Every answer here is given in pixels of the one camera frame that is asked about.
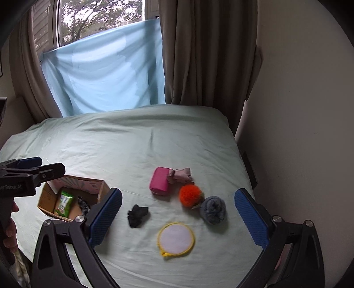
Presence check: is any pale pink fabric bow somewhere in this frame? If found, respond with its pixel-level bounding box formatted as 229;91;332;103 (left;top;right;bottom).
167;167;194;185

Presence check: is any cardboard box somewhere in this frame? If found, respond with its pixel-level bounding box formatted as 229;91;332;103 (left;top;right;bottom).
37;175;111;222

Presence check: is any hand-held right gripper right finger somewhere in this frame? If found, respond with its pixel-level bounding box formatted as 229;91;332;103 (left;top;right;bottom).
234;188;325;288

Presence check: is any black cloth item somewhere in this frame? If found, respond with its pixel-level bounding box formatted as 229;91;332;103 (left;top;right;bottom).
77;197;92;215

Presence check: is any beige curtain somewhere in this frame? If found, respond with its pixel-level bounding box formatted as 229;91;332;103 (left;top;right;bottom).
10;11;64;124
158;0;263;136

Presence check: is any green snack packet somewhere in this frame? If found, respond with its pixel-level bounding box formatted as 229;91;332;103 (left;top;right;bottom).
54;191;75;217

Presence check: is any pink pouch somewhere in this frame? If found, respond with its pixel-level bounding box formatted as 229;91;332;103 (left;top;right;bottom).
149;167;170;196

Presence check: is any orange pom-pom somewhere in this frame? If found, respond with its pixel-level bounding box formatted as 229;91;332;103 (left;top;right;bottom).
179;185;204;208

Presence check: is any black scrunchie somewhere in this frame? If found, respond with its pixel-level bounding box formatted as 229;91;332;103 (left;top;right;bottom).
127;205;150;229

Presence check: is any beige headboard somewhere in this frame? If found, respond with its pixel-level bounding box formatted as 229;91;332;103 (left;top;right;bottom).
0;95;36;150

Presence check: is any person's left hand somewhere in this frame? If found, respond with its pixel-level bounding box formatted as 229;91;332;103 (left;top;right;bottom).
3;202;20;254

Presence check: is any round white yellow-rimmed pad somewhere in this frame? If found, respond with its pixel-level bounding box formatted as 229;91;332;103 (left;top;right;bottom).
157;222;195;259

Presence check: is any grey sock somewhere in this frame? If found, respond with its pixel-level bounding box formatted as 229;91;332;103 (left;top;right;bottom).
200;196;227;224

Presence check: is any window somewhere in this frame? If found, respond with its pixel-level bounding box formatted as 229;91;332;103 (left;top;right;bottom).
30;0;161;53

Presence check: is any light blue hanging cloth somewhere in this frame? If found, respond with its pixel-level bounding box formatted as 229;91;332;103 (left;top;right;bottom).
41;19;166;117

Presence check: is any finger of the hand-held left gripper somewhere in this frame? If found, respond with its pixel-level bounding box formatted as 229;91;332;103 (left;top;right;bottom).
6;157;42;169
28;163;66;184

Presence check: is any bed with pale green sheet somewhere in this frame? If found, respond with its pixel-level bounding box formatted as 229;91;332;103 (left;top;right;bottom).
0;105;263;288

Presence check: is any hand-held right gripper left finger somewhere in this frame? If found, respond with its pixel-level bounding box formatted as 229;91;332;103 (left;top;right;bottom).
30;188;123;288

